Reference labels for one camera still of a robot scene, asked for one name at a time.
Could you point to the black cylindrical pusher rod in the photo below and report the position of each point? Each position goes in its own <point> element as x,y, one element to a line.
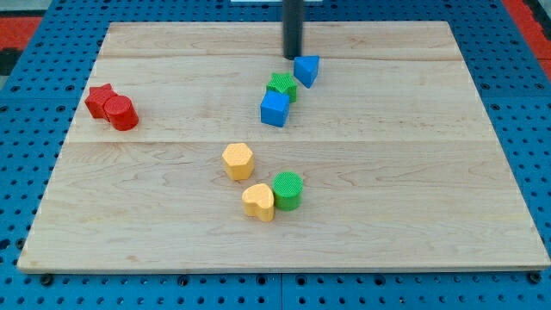
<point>292,28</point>

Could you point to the green star block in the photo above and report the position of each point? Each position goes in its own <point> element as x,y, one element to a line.
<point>283,83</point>

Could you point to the blue cube block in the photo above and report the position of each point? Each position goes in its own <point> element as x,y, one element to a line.
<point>274,108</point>

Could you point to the red star block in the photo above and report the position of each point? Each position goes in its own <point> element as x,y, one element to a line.
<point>97,98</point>

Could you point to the blue triangular prism block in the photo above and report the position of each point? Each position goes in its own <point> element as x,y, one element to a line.
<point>306,69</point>

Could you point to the yellow hexagon block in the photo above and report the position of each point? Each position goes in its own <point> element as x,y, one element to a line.
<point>238,160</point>

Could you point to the light wooden board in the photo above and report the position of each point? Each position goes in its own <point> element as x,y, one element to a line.
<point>401,168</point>

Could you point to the green cylinder block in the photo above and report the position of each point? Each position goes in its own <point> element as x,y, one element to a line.
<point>287,188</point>

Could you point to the yellow heart block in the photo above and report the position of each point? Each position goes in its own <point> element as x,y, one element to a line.
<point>258,201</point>

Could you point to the red cylinder block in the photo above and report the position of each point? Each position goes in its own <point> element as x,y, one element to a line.
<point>121,113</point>

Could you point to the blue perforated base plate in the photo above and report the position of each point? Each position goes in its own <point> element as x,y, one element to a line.
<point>47,52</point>

